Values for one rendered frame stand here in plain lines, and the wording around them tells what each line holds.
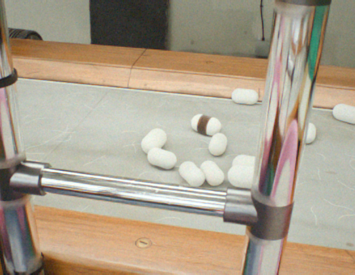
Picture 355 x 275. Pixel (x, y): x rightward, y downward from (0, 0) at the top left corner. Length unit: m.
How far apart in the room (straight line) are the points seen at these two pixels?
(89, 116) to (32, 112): 0.07
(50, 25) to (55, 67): 2.12
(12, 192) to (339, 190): 0.31
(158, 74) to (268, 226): 0.43
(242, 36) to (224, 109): 2.00
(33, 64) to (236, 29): 1.96
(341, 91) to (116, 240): 0.40
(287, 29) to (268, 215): 0.09
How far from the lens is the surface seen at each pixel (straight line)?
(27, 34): 1.28
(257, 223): 0.24
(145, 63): 0.67
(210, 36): 2.59
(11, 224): 0.29
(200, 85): 0.63
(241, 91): 0.60
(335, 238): 0.40
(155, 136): 0.47
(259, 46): 2.55
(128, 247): 0.33
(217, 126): 0.51
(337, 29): 2.62
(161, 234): 0.34
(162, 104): 0.60
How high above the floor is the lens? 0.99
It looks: 28 degrees down
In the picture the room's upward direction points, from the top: 2 degrees clockwise
